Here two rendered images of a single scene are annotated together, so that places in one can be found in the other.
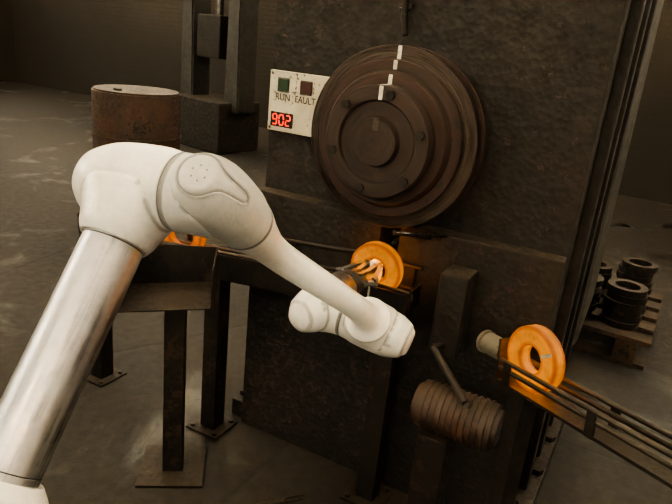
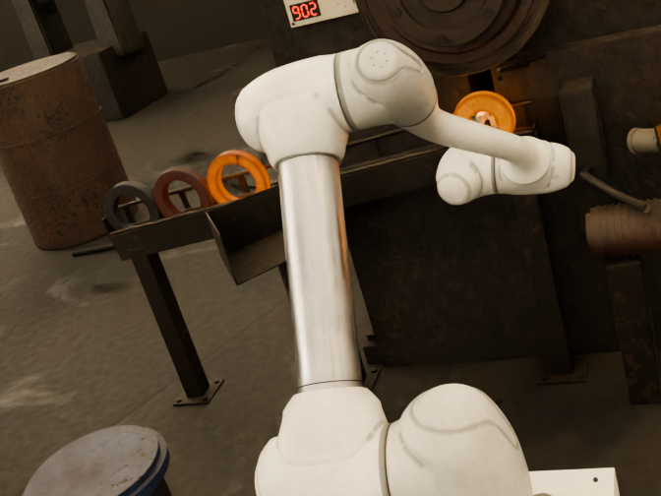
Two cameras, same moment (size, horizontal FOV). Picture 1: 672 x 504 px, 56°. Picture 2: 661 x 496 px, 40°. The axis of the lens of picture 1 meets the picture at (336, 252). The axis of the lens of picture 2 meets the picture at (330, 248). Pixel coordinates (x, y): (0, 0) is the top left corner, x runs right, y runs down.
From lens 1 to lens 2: 65 cm
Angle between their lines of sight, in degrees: 4
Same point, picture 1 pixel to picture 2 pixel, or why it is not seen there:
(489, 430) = not seen: outside the picture
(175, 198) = (360, 93)
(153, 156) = (316, 67)
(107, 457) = not seen: hidden behind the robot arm
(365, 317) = (528, 155)
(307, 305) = (457, 173)
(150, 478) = not seen: hidden behind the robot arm
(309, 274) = (468, 130)
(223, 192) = (405, 68)
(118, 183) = (298, 104)
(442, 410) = (623, 228)
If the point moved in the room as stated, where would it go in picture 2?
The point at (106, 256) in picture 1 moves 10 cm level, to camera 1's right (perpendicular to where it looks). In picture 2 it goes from (320, 173) to (379, 154)
